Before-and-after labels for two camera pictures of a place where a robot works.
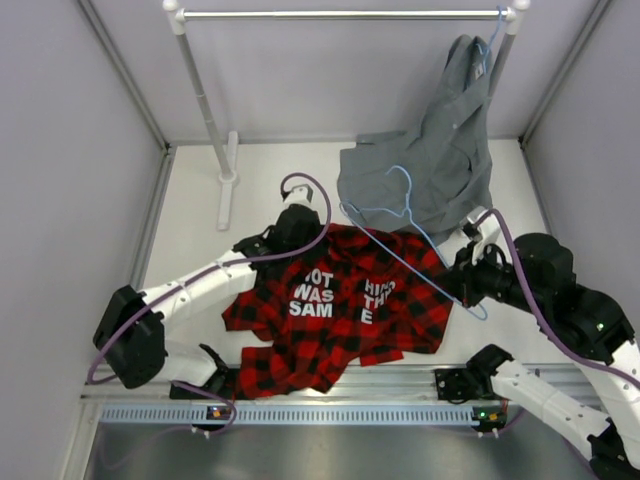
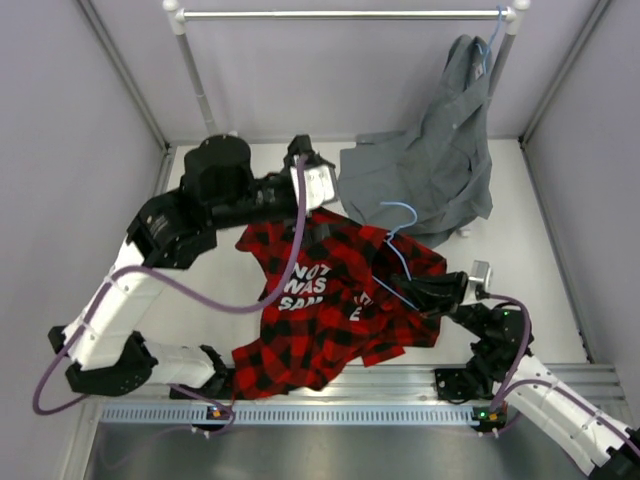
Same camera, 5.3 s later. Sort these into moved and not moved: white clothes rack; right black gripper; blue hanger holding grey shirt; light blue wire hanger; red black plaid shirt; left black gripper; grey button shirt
Moved: light blue wire hanger; left black gripper; right black gripper; red black plaid shirt
Not moved: blue hanger holding grey shirt; grey button shirt; white clothes rack
